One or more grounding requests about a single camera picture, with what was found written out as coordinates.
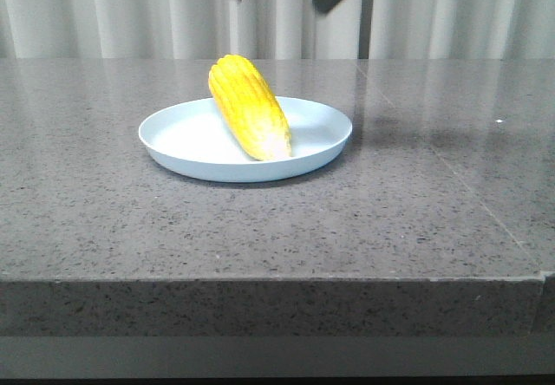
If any grey pleated curtain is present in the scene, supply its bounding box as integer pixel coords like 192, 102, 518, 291
1, 0, 554, 60

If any light blue round plate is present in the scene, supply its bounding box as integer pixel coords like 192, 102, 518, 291
138, 97, 353, 183

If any yellow corn cob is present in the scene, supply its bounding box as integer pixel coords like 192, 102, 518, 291
208, 55, 292, 160

